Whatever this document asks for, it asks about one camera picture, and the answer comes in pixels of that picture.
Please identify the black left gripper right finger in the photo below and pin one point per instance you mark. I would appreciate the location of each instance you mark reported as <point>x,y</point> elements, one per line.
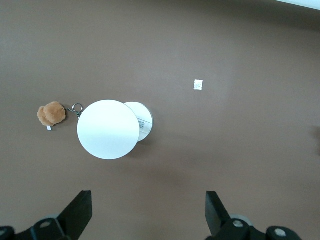
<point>216,215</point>

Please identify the brown table cover sheet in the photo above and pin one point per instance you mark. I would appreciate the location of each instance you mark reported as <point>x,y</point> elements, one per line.
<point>160,50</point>

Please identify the clear square tape patch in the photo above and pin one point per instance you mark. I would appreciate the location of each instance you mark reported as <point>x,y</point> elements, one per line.
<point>198,84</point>

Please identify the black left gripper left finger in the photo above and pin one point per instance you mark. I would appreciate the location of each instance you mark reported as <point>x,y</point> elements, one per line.
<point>75,215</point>

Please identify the white round disc stand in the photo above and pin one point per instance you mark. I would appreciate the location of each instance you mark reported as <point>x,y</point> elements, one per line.
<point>107,130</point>

